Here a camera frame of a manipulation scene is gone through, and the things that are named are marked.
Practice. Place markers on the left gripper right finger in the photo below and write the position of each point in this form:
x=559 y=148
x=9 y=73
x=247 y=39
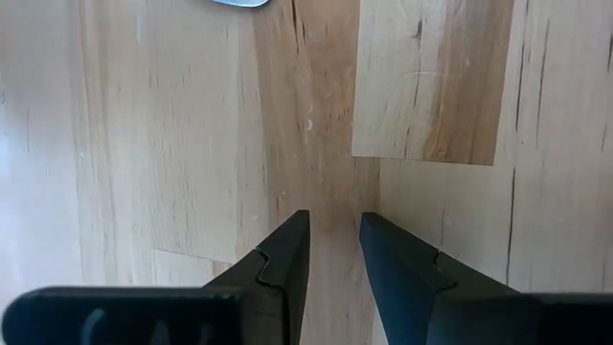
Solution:
x=412 y=287

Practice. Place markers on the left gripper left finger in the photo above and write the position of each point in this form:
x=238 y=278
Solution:
x=268 y=287

